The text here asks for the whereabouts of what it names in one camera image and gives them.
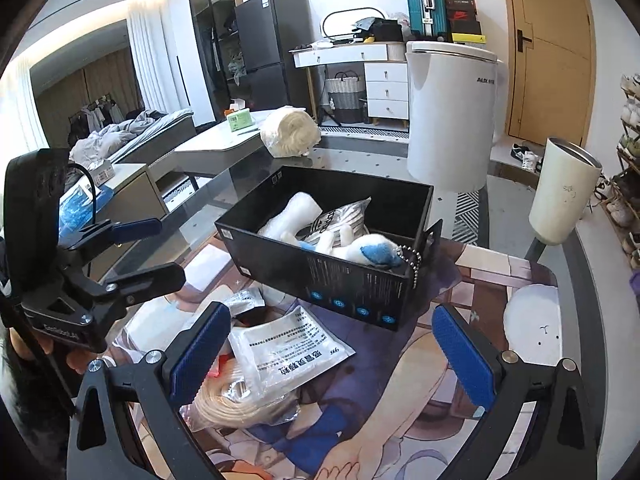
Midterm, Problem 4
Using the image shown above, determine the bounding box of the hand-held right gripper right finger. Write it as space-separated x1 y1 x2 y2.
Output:
431 304 598 480

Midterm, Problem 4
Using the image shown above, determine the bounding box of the dark grey fridge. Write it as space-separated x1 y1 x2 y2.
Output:
234 0 296 113

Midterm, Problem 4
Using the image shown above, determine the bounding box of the person's left hand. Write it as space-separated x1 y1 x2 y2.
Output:
7 327 108 376

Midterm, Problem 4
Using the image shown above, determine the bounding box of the black cardboard box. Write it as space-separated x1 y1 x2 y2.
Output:
214 165 443 332

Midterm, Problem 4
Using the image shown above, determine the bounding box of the blue plastic package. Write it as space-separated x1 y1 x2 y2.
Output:
59 182 101 231

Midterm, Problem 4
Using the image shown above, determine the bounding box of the white and blue plush toy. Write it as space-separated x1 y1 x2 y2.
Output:
280 225 425 290

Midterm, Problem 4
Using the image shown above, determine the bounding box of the brown curtain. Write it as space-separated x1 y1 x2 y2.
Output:
32 47 138 133

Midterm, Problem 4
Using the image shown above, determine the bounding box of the grey coffee table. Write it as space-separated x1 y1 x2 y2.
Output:
172 110 281 181

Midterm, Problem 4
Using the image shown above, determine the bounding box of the clear bag of white shoelaces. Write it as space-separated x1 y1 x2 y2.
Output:
300 197 373 241

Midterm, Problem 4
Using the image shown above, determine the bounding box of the clothes rack with garments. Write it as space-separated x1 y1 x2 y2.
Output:
67 95 126 146

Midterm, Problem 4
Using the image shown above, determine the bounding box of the printed desk mat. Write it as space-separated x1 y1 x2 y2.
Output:
100 230 571 480

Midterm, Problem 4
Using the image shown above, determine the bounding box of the white labelled box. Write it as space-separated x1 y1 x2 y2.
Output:
82 159 117 186

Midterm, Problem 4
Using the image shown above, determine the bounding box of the white mini washing machine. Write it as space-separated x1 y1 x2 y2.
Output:
404 40 508 193

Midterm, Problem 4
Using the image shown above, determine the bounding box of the dark glass wardrobe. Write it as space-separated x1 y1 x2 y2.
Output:
186 0 266 128

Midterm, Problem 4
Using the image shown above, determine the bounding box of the beige side cabinet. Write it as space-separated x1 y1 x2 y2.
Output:
57 162 168 266

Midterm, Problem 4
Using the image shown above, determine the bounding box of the wooden door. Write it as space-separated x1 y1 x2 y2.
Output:
500 0 608 148

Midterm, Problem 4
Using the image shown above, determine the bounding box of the clear bag of cream rope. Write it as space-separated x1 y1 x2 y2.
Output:
182 360 301 431

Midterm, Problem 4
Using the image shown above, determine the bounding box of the black and white patterned rug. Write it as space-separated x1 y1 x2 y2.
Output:
320 127 411 144

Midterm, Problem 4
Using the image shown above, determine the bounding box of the white round soft pad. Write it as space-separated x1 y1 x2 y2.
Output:
502 282 562 361

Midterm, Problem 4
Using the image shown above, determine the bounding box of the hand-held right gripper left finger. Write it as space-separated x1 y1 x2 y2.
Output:
67 301 233 480

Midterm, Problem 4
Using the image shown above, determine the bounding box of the geometric patterned floor mat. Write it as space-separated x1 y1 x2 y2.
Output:
452 191 491 248

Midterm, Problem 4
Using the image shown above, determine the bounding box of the small clear packet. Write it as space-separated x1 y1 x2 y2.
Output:
220 287 266 318

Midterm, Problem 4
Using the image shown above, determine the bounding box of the shoe rack with shoes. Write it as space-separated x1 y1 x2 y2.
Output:
592 74 640 268

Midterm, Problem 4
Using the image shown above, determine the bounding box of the white printed packet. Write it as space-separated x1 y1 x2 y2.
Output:
227 305 357 403

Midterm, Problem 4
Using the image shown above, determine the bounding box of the cream cylindrical bin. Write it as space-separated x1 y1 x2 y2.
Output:
529 136 603 247

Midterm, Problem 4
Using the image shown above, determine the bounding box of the teal suitcase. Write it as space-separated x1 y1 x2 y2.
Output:
404 0 447 41

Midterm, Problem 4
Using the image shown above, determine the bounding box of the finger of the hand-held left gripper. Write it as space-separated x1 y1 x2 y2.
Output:
90 261 187 311
65 217 163 261

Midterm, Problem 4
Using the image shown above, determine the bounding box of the woven basket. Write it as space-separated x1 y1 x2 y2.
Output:
326 72 367 123

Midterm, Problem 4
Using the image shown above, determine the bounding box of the green tissue box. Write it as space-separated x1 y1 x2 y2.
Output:
226 109 253 132

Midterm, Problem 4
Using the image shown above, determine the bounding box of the grey bed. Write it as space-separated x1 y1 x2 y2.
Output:
70 107 196 181

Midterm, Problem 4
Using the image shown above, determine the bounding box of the white vanity desk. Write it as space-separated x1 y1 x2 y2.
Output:
291 42 411 126

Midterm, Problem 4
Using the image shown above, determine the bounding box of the white foam wrap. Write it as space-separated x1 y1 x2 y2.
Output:
257 191 323 241

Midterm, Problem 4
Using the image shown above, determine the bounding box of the black handbag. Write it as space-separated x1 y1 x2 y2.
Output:
372 19 403 43

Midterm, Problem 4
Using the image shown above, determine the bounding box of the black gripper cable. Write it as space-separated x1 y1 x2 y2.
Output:
66 161 99 227

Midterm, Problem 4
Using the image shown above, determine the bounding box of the cream yarn bundle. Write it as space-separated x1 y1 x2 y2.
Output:
260 106 322 158

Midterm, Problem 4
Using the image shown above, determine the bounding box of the oval vanity mirror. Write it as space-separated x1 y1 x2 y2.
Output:
321 7 388 43

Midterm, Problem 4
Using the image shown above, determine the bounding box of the white sheer curtain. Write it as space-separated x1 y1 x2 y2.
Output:
125 0 173 116

